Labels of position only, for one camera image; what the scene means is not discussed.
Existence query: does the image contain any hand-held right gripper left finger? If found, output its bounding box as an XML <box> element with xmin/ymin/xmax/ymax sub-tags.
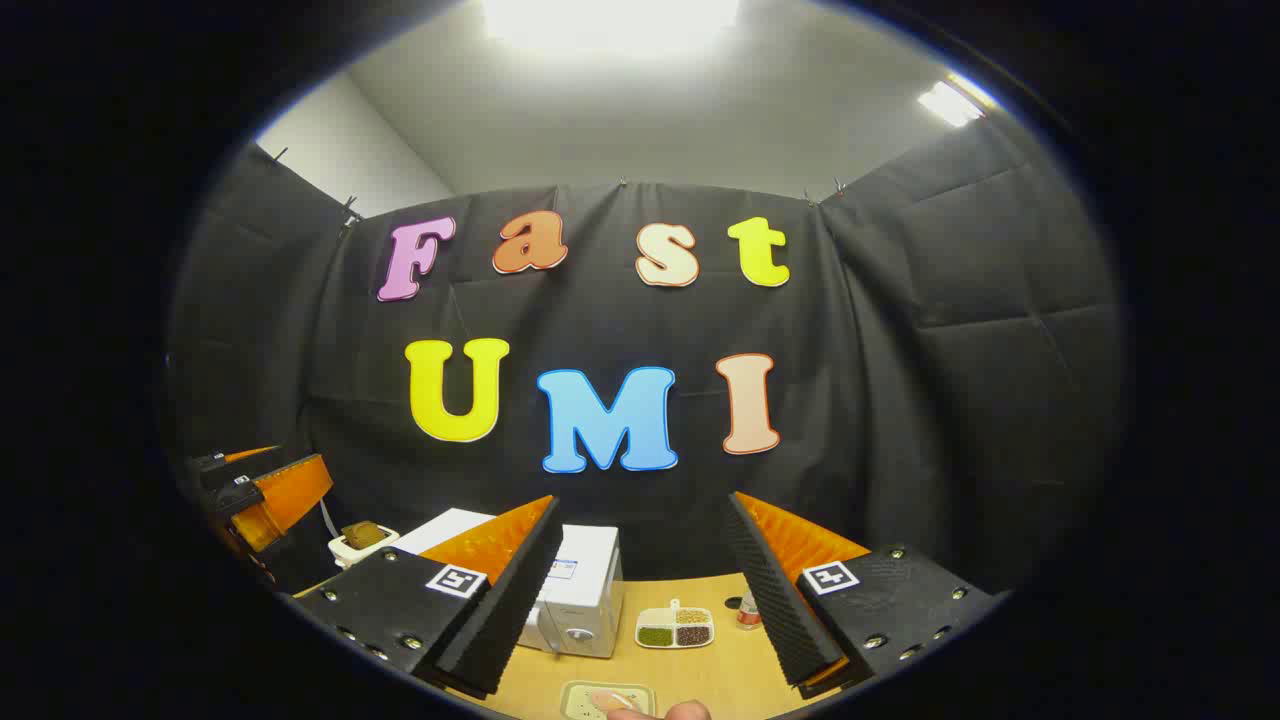
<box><xmin>293</xmin><ymin>495</ymin><xmax>563</xmax><ymax>699</ymax></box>

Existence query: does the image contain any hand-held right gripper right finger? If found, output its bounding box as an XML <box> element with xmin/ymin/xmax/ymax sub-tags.
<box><xmin>723</xmin><ymin>491</ymin><xmax>1006</xmax><ymax>700</ymax></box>

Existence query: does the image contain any pale green square plate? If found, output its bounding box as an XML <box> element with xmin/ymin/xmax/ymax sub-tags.
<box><xmin>559</xmin><ymin>681</ymin><xmax>658</xmax><ymax>720</ymax></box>

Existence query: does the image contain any white divided dish of beans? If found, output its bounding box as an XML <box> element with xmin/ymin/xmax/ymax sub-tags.
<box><xmin>634</xmin><ymin>598</ymin><xmax>716</xmax><ymax>650</ymax></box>

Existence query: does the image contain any white microwave oven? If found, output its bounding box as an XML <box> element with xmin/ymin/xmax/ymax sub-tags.
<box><xmin>393</xmin><ymin>507</ymin><xmax>625</xmax><ymax>660</ymax></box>

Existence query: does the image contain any white toaster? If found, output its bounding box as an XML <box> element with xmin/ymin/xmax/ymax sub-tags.
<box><xmin>329</xmin><ymin>527</ymin><xmax>401</xmax><ymax>571</ymax></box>

